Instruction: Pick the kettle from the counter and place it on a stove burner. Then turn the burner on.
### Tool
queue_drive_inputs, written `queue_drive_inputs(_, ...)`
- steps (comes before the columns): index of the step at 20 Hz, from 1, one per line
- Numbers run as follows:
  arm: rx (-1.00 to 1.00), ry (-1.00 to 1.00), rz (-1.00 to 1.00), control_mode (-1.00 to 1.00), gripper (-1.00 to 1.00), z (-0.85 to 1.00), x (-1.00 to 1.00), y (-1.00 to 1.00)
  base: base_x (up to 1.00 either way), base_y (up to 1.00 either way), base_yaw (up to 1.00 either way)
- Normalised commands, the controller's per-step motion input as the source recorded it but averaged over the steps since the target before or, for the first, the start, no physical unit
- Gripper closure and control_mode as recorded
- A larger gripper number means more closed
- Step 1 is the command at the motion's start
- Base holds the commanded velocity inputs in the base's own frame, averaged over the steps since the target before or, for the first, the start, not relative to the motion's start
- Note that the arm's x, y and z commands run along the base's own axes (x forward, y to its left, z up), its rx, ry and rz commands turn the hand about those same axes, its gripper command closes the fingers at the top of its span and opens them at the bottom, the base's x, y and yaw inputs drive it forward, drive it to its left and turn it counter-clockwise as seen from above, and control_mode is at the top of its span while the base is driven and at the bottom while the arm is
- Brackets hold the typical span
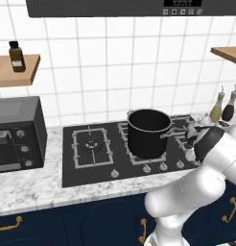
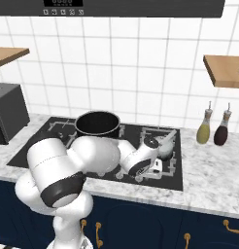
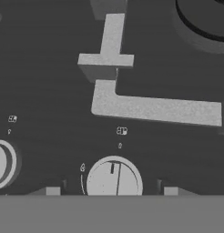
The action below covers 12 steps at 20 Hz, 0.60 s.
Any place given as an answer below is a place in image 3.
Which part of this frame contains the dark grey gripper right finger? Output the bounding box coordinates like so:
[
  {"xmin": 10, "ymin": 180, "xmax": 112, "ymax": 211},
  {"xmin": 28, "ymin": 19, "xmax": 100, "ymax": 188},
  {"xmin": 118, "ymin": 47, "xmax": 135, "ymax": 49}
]
[{"xmin": 156, "ymin": 177, "xmax": 199, "ymax": 197}]

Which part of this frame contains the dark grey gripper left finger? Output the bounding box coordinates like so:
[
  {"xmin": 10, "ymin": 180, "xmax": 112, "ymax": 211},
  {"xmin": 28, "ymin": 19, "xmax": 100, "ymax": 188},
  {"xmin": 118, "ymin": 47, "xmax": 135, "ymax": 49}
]
[{"xmin": 26, "ymin": 177, "xmax": 69, "ymax": 197}]

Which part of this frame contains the round black stove burner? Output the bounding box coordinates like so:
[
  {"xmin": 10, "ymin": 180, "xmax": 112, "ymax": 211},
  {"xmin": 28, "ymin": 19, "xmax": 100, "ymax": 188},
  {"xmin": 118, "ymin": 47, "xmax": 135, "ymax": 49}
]
[{"xmin": 172, "ymin": 0, "xmax": 224, "ymax": 55}]

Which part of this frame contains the white round hob knob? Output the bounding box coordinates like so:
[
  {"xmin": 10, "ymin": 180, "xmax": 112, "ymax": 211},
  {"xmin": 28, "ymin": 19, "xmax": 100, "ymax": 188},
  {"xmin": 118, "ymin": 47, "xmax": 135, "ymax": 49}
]
[
  {"xmin": 86, "ymin": 155, "xmax": 144, "ymax": 197},
  {"xmin": 0, "ymin": 139, "xmax": 18, "ymax": 191}
]

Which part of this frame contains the grey hob grate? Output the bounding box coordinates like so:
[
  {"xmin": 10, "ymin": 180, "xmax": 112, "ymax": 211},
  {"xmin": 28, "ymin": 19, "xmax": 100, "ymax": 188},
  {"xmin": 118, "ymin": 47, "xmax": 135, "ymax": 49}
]
[{"xmin": 76, "ymin": 12, "xmax": 223, "ymax": 127}]

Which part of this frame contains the black hob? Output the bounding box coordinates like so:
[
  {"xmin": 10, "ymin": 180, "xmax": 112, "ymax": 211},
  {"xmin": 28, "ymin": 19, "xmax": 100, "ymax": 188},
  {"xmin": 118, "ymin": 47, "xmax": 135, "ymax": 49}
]
[{"xmin": 0, "ymin": 0, "xmax": 224, "ymax": 197}]

